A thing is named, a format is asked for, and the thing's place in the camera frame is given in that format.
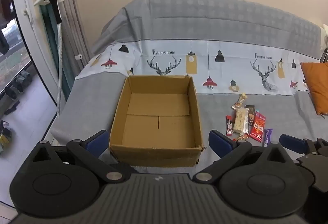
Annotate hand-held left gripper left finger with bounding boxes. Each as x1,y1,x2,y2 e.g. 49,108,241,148
24,130,132,184

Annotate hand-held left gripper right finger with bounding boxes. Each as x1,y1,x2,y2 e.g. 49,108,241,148
192,130,298,185

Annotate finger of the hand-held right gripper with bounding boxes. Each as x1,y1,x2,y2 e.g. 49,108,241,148
279,134,328,161

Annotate red snack packet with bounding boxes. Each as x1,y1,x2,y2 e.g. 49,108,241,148
248,111,267,143

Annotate black cracker packet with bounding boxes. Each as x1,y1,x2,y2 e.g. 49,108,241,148
245,104,256,126

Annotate brown cardboard box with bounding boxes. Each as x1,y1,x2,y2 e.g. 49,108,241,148
109,75,207,169

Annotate small red stick packet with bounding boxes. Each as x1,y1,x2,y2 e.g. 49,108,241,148
225,115,233,136

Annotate purple chocolate bar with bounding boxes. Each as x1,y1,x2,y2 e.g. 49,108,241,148
263,128,273,147

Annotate white nougat bar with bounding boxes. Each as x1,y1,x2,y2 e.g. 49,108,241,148
233,107,249,135

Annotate gold candy bar wrapper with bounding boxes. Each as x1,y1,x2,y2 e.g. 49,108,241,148
232,93,248,111

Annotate orange cushion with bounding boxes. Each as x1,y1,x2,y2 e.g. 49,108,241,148
300,61,328,115

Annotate black sock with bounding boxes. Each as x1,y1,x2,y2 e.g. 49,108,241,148
3,100,20,115

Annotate yellow black slippers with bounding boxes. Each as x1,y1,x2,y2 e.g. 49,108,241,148
0,120,13,155

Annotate dark shoe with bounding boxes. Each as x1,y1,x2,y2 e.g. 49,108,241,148
14,76,25,93
4,86,18,101
22,70,33,84

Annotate grey curtain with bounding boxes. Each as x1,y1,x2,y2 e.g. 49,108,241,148
49,0,93,71

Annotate green curtain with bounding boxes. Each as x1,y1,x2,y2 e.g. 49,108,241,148
32,0,75,102

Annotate white window frame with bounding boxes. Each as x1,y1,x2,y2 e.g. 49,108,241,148
5,0,67,110

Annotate black garment steamer with hose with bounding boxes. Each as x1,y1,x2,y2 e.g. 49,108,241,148
35,0,64,117

